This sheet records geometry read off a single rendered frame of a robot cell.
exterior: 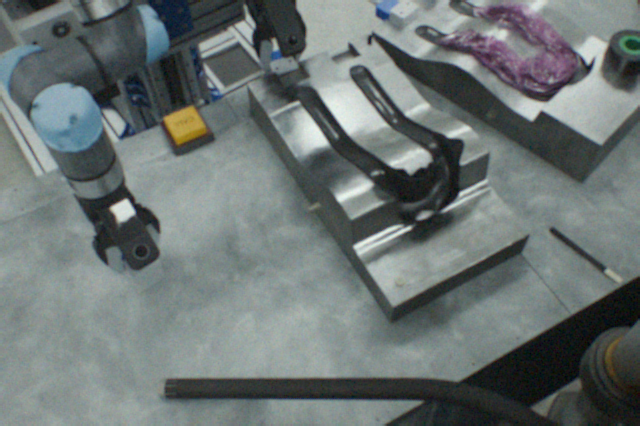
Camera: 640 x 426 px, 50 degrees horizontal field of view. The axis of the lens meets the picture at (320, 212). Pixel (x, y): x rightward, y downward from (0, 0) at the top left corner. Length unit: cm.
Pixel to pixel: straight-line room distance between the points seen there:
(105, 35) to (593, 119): 79
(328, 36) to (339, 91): 143
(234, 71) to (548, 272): 139
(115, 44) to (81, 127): 15
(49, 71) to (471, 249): 67
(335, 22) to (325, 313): 178
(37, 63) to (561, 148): 85
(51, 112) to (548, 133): 82
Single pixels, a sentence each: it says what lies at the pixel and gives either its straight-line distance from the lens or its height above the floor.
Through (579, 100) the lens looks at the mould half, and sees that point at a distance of 129.
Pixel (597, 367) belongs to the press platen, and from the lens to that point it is 87.
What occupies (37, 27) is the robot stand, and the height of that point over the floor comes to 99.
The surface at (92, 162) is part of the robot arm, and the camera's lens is 92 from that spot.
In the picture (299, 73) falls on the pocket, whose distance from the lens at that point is 133.
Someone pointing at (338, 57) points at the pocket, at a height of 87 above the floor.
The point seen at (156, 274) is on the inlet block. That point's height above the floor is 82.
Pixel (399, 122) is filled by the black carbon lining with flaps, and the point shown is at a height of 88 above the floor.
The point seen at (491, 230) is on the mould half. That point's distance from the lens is 114.
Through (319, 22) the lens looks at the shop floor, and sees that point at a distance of 275.
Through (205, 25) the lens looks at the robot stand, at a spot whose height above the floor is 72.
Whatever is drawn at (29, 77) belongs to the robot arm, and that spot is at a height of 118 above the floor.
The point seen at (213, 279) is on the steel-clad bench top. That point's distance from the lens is 116.
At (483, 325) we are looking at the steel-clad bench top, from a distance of 113.
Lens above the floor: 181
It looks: 57 degrees down
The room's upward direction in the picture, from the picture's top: 3 degrees counter-clockwise
